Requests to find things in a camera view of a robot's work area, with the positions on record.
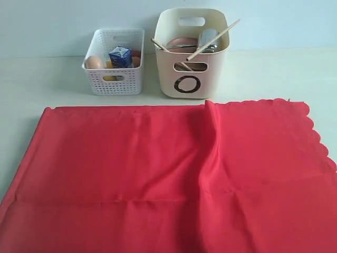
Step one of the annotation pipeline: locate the brown wooden spoon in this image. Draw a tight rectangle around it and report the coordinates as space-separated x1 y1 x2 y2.
175 62 193 72

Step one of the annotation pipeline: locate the brown clay plate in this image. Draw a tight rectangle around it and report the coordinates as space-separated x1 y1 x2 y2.
166 37 207 72

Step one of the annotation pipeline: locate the orange fried chicken nugget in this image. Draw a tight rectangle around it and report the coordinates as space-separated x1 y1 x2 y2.
132 56 141 68

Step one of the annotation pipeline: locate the red sausage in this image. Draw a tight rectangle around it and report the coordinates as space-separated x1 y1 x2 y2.
131 50 142 57

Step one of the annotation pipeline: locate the wooden chopstick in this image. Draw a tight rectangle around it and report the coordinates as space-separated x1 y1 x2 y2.
186 19 241 61
151 38 169 52

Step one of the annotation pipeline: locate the table knife steel blade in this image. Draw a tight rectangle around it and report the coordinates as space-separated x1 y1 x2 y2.
167 44 196 49

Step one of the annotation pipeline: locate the blue white milk carton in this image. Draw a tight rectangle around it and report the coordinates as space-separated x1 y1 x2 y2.
108 46 133 69

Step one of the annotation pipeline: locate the yellow cheese wedge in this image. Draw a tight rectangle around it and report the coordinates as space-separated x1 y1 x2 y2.
103 60 116 81

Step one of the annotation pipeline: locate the red cloth table mat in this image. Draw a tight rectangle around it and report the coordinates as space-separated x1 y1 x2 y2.
1 99 336 252

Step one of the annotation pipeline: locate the stainless steel cup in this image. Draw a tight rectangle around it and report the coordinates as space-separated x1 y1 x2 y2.
197 28 221 53

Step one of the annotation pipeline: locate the brown egg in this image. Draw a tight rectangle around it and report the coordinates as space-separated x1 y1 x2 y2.
85 55 105 69

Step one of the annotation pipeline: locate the white perforated plastic basket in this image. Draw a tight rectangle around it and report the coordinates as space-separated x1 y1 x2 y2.
82 28 145 95

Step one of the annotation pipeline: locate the cream plastic bin black circle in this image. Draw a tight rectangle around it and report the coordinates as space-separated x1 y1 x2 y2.
154 8 230 99

